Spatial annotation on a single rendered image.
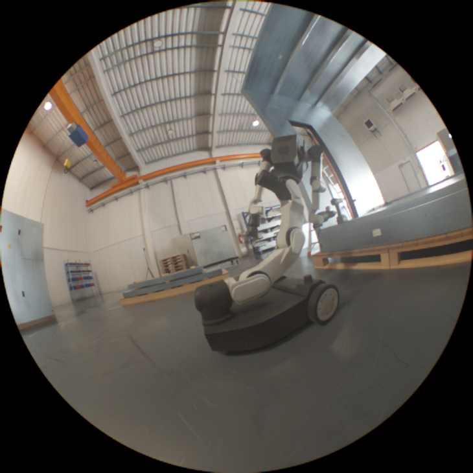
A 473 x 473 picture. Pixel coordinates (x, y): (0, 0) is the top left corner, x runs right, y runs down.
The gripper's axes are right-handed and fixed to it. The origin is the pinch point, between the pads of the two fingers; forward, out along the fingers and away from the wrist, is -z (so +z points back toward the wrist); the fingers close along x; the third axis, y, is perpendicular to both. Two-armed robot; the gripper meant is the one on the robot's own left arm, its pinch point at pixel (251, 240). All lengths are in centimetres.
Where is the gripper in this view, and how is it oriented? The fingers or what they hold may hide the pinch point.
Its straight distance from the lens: 103.2
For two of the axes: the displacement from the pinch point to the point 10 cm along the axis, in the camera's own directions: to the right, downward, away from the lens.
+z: 2.0, -9.8, 0.9
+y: -8.0, -1.1, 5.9
